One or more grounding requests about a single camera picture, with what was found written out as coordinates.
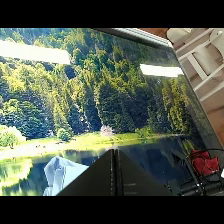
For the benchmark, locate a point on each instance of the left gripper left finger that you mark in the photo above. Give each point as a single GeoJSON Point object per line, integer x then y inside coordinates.
{"type": "Point", "coordinates": [96, 180]}

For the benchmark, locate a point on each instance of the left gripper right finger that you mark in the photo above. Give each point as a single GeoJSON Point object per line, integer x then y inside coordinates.
{"type": "Point", "coordinates": [136, 181]}

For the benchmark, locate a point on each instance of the light blue shirt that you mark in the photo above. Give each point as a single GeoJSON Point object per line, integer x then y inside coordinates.
{"type": "Point", "coordinates": [61, 173]}

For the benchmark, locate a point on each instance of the red garment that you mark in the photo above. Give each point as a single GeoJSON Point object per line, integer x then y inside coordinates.
{"type": "Point", "coordinates": [204, 165]}

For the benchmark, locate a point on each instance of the silver frame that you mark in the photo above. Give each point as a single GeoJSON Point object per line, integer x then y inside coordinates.
{"type": "Point", "coordinates": [195, 42]}

